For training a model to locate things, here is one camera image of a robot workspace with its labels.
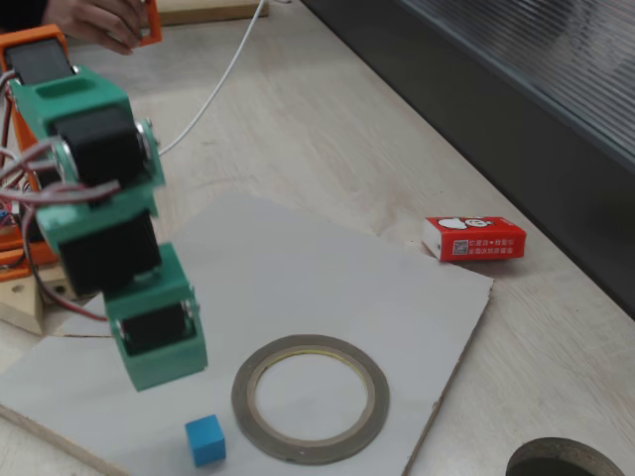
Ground white chipboard panel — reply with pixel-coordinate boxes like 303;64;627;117
0;191;496;476

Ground blue cube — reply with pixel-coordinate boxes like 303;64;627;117
184;414;228;468

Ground red cardboard box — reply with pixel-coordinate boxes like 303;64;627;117
422;214;528;263

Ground forearm in black sleeve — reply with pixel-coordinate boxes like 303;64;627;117
0;0;51;34

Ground wedge-shaped wooden block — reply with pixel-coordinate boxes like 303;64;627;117
0;282;45;334

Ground grey tape ring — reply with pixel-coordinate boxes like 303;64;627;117
230;334;392;466

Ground person's hand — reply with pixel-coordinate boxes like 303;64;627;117
42;0;148;56

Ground orange printed handle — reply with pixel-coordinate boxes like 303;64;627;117
133;0;164;49

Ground thin wooden board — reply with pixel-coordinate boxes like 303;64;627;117
156;0;270;27

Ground white USB cable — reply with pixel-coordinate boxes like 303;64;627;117
157;0;269;155

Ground round desk cable hole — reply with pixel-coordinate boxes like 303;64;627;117
504;435;627;476

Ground ribbed glass desk partition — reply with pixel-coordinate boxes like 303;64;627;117
302;0;635;321

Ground orange circuit board holder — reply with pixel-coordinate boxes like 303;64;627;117
0;232;31;283

